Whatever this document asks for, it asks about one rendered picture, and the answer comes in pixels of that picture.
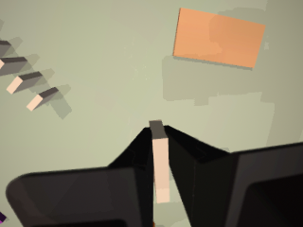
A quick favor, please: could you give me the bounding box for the beige domino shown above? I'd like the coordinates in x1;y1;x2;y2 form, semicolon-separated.
149;119;169;203
0;57;27;76
27;86;59;111
7;71;42;94
0;41;11;58

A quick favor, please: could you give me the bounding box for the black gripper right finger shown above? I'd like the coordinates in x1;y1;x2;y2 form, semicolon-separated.
164;125;303;227

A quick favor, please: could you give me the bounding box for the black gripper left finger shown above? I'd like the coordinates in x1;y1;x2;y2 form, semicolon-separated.
6;127;154;227

